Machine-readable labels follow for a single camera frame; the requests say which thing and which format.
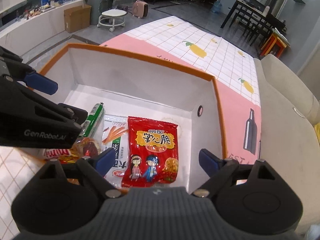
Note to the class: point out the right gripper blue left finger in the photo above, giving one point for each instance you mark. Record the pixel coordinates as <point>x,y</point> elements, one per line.
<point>105,161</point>

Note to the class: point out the pink small heater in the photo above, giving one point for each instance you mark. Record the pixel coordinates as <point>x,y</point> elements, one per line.
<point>140,9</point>

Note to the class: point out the lemon pattern tablecloth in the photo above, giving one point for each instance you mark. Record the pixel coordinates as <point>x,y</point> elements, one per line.
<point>73,201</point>

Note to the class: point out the small round red snack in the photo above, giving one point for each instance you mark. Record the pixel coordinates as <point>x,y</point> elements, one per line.
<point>87,147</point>

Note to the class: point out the blue water jug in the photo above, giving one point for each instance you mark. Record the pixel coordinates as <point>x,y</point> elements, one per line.
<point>216,8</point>

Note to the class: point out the red Mimi fries bag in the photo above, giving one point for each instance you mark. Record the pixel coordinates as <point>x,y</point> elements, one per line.
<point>64,156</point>

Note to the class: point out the brown cardboard carton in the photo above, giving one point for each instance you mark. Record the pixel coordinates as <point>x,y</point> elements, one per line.
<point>77,18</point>

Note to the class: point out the beige sofa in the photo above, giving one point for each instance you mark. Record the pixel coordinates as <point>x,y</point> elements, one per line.
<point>288,141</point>

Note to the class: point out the black dining table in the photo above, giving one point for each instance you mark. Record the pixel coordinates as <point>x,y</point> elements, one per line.
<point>255,21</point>

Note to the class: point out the grey plant pot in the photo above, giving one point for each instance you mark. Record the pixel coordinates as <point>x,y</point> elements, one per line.
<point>97,8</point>

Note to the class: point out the green sausage stick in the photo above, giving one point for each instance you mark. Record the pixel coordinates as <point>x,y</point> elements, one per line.
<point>92,121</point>

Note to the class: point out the white tv counter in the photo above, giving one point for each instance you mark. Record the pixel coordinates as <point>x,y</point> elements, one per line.
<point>24,35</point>

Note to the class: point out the orange stool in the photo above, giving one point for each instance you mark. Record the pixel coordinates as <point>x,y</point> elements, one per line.
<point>274,45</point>

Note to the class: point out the red cartoon snack bag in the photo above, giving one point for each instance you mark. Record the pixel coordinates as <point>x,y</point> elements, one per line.
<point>153,153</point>

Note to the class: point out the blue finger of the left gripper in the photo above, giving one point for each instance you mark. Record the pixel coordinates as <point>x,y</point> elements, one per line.
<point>41,83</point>

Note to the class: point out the orange cardboard box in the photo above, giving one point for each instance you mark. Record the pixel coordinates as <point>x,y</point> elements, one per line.
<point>131,84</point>

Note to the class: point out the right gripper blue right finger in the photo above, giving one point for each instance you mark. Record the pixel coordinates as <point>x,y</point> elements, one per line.
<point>210,163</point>

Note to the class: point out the white breadstick snack bag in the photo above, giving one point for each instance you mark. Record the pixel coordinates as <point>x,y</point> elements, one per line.
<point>115,135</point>

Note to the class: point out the white round stool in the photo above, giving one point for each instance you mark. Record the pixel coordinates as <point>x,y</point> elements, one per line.
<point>111,19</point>

